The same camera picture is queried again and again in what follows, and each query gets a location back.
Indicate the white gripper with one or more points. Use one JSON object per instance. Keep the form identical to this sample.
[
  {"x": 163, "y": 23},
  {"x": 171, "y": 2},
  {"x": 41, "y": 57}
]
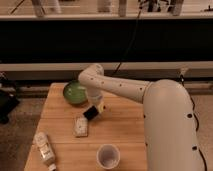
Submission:
[{"x": 97, "y": 102}]

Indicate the black eraser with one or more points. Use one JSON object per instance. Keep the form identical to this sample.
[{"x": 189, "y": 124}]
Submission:
[{"x": 91, "y": 113}]

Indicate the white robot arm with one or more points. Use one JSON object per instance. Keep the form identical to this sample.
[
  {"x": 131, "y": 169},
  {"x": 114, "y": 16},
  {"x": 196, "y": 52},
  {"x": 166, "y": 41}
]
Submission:
[{"x": 169, "y": 124}]

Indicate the green bowl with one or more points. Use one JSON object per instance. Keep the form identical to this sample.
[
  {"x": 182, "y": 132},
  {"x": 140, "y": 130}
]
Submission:
[{"x": 74, "y": 93}]

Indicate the clear plastic cup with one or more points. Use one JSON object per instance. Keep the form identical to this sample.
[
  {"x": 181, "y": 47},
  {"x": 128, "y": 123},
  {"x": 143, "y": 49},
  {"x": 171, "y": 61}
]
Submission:
[{"x": 108, "y": 156}]

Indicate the white plastic bottle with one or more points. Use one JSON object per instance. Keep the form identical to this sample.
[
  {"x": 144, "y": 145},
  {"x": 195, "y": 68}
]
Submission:
[{"x": 45, "y": 149}]

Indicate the black object at left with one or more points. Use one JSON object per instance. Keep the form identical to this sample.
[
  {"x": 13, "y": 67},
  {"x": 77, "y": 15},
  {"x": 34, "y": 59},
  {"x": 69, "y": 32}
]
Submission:
[{"x": 7, "y": 103}]

